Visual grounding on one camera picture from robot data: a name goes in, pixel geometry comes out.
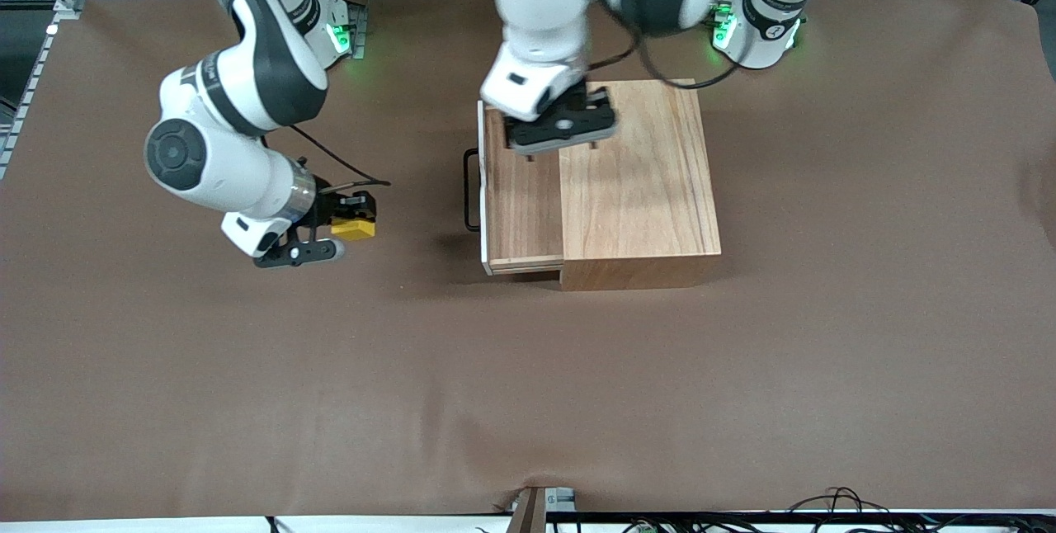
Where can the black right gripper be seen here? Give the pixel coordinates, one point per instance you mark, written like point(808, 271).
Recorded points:
point(336, 207)

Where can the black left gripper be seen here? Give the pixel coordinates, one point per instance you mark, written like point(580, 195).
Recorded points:
point(572, 99)

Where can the yellow wooden block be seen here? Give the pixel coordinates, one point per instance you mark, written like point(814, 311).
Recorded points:
point(353, 230)

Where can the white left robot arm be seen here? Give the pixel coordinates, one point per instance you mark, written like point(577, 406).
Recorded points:
point(544, 21)

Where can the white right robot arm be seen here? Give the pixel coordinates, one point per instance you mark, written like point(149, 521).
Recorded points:
point(239, 87)

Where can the wooden drawer cabinet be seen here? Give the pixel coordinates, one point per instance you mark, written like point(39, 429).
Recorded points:
point(652, 186)

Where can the brown table cover sheet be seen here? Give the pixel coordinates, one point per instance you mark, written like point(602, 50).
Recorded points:
point(528, 393)

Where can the metal table edge bracket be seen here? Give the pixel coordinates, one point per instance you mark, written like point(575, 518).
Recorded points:
point(532, 512)

